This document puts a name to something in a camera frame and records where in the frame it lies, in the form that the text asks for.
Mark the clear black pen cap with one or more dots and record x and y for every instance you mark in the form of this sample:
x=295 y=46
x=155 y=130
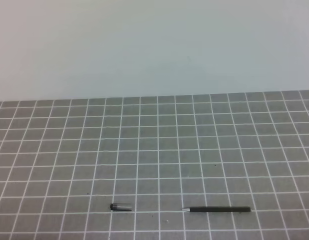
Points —
x=121 y=207

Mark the black pen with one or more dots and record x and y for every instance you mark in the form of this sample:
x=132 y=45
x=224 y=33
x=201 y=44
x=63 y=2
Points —
x=217 y=209

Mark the grey grid tablecloth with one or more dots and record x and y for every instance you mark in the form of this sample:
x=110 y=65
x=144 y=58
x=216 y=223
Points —
x=63 y=162

